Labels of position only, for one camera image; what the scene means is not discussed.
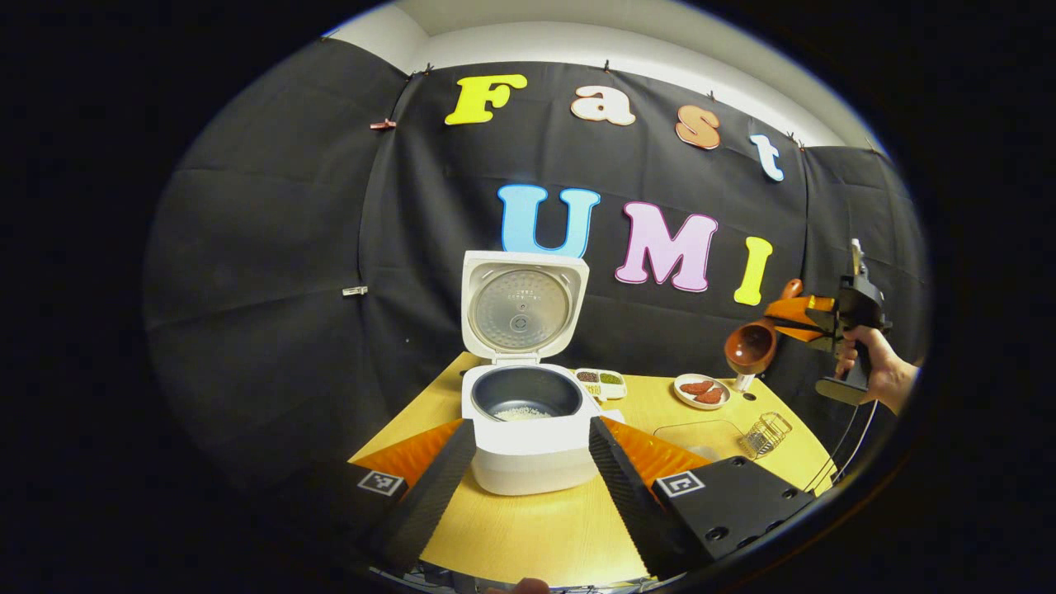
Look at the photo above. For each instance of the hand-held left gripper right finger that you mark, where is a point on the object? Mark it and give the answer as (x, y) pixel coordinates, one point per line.
(627, 495)

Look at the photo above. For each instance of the white rice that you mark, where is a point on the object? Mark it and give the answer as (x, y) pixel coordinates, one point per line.
(521, 412)

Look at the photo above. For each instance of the white round plate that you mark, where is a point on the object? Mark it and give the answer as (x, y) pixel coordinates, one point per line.
(683, 398)

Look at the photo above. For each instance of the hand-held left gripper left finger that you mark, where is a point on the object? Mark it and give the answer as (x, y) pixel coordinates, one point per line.
(433, 495)

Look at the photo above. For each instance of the copper clip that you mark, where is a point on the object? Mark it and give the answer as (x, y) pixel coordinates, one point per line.
(383, 124)

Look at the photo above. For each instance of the red sausage piece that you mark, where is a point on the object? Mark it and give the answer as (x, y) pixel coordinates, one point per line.
(697, 386)
(709, 397)

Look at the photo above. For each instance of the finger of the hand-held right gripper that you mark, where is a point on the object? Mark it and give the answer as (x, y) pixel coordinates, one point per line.
(796, 309)
(804, 332)

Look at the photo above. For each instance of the white rice cooker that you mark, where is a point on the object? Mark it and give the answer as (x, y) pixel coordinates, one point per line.
(528, 462)

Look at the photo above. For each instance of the white divided grain dish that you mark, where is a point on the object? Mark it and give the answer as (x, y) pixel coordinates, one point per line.
(601, 381)

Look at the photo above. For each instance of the brown wooden spoon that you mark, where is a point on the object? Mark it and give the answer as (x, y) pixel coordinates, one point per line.
(751, 346)

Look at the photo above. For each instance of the silver clip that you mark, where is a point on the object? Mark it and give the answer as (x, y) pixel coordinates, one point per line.
(355, 290)

